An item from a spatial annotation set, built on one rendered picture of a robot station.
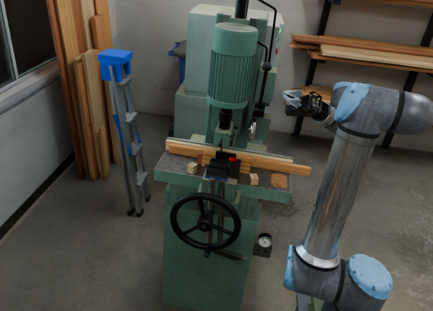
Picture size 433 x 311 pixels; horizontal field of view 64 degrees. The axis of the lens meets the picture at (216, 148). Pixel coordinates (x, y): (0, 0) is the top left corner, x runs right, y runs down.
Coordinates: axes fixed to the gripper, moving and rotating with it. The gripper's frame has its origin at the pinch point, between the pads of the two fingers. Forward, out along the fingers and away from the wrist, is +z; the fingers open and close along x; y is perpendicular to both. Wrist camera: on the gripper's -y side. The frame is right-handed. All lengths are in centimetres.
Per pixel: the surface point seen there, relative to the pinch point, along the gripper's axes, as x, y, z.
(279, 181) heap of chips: 28.3, -16.3, -21.0
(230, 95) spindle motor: 1.8, -16.0, 12.9
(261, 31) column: -31.7, -13.3, 5.1
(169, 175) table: 34, -46, 16
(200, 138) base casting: 2, -77, -14
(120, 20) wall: -145, -242, 9
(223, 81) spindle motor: -1.9, -15.2, 18.0
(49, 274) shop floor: 93, -142, 29
